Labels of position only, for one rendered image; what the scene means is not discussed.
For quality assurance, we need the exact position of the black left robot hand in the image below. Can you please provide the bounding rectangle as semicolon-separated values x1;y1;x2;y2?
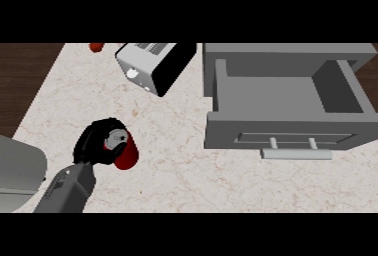
73;117;132;166

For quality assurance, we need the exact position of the grey open drawer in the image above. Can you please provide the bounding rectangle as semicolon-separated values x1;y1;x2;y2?
204;58;378;151

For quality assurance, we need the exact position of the large grey rounded block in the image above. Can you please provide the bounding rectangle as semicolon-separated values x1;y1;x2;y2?
0;134;51;214

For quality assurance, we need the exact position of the silver and black toaster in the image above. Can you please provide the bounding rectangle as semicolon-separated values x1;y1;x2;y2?
114;42;198;98

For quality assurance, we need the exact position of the small red object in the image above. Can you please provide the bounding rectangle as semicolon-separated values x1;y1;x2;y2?
89;42;107;54

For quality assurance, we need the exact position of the grey cabinet body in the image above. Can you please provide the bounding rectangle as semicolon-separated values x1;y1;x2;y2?
201;42;378;98

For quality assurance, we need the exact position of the pale grey drawer handle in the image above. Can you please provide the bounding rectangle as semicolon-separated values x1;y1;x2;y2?
260;136;334;161

